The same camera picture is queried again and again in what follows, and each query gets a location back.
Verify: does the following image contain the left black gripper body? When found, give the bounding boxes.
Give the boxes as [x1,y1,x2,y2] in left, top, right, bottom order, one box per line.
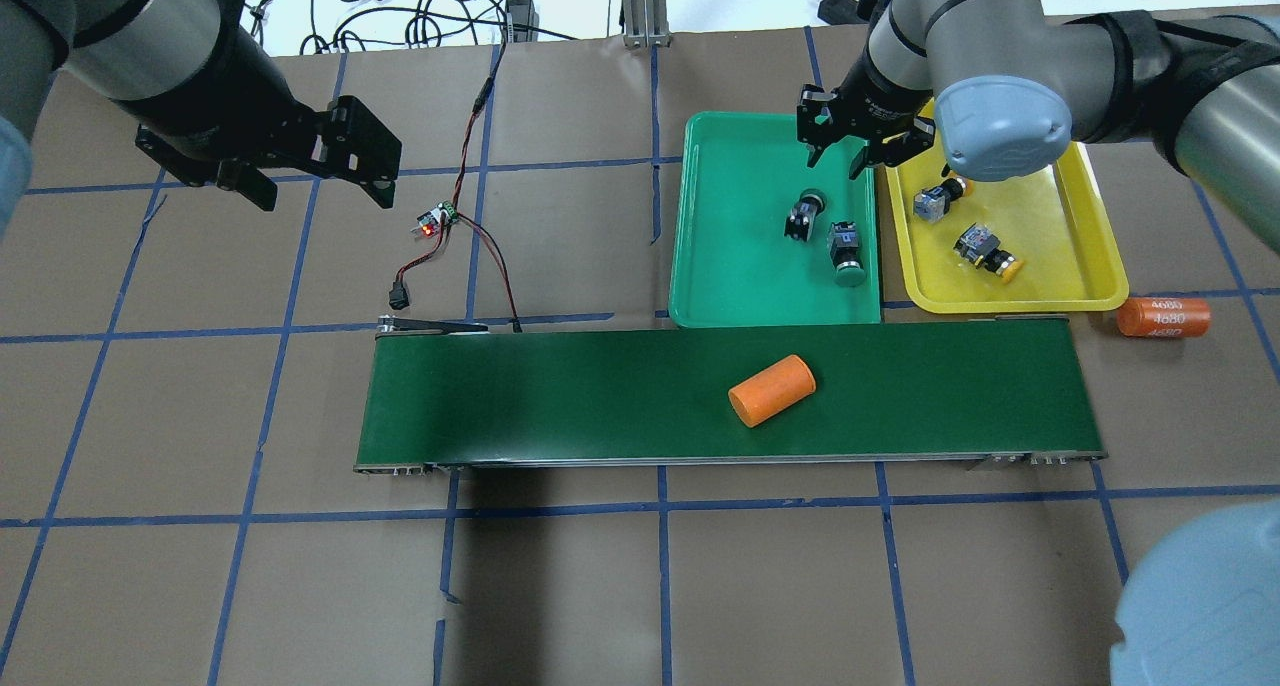
[134,63,402,206]

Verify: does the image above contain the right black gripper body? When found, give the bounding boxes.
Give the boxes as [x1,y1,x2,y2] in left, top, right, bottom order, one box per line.
[796,51,937,166]

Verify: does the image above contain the green push button switch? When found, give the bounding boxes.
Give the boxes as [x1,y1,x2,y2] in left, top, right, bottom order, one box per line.
[783,189,827,243]

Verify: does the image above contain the yellow push button switch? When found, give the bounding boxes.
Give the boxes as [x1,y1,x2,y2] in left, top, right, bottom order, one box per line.
[911,177,974,224]

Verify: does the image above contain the orange cylinder labelled 4680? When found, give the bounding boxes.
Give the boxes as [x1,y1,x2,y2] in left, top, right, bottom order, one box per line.
[1114,297,1213,339]

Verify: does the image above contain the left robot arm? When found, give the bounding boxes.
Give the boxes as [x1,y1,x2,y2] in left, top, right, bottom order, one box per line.
[1,0,402,218]

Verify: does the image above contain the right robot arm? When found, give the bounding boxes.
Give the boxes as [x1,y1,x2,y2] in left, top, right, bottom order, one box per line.
[797,0,1277,250]

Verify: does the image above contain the small controller circuit board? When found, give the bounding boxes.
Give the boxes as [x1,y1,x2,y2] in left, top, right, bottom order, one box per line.
[413,200,460,239]

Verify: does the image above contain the green plastic tray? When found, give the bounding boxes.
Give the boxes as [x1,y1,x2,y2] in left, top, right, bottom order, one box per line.
[668,111,881,329]

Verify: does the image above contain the black power adapter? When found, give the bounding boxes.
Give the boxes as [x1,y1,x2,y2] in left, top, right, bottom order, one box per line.
[815,0,870,26]

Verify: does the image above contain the yellow plastic tray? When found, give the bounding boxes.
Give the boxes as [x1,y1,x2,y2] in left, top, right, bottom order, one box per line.
[884,143,1129,314]

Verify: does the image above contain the green conveyor belt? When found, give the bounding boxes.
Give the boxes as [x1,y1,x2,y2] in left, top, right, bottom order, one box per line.
[355,320,1105,475]

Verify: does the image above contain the red black wire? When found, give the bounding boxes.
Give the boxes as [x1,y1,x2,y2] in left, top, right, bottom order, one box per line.
[388,41,524,333]

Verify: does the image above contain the aluminium frame post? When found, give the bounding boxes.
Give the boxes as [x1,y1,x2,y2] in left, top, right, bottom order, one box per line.
[620,0,672,49]

